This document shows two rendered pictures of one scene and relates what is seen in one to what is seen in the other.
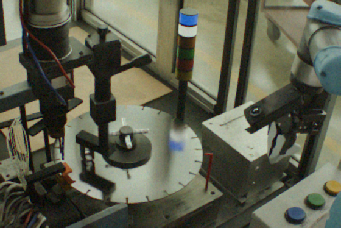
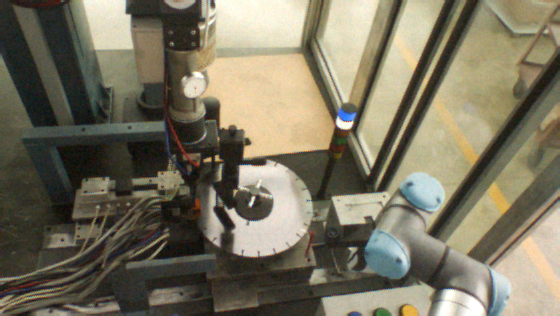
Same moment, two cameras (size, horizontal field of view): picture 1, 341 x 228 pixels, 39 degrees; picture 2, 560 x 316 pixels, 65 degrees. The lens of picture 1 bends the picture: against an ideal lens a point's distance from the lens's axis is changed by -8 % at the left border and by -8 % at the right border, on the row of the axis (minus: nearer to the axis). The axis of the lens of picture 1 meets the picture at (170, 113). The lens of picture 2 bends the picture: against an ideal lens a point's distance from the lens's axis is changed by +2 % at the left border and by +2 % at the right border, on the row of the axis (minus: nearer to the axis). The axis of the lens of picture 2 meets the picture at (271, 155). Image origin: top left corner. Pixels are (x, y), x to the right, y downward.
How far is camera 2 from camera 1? 0.41 m
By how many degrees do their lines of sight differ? 21
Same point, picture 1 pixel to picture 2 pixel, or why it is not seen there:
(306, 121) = not seen: hidden behind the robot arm
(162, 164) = (271, 226)
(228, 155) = not seen: hidden behind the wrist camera
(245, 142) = not seen: hidden behind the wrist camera
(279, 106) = (353, 239)
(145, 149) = (265, 209)
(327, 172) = (414, 294)
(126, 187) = (233, 236)
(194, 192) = (295, 252)
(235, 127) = (357, 212)
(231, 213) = (324, 279)
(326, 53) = (378, 238)
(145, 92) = (321, 141)
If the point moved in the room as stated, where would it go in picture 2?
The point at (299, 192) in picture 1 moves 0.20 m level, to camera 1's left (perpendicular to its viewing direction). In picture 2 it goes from (374, 301) to (303, 261)
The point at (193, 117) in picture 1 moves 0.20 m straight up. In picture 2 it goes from (347, 177) to (362, 139)
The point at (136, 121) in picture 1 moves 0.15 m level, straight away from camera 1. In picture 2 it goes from (276, 180) to (296, 147)
